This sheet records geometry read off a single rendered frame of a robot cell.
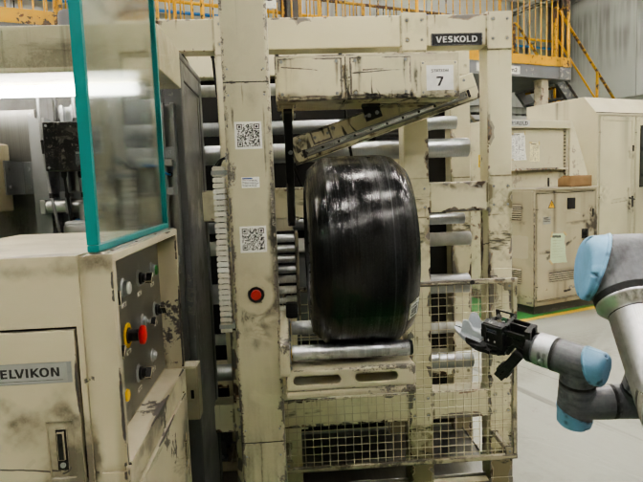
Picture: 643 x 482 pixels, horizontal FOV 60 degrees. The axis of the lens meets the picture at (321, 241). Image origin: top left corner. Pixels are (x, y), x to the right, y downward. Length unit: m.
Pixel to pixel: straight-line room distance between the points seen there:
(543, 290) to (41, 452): 5.38
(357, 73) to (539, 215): 4.20
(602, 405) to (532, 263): 4.58
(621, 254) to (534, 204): 4.79
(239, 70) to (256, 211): 0.39
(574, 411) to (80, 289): 1.02
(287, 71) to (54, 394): 1.23
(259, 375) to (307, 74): 0.95
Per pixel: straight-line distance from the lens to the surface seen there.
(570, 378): 1.33
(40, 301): 1.03
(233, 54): 1.63
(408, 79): 1.92
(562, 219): 6.13
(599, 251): 1.06
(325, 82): 1.88
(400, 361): 1.63
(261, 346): 1.65
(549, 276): 6.07
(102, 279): 0.99
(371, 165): 1.55
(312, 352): 1.58
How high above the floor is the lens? 1.37
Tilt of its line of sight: 6 degrees down
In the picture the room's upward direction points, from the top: 2 degrees counter-clockwise
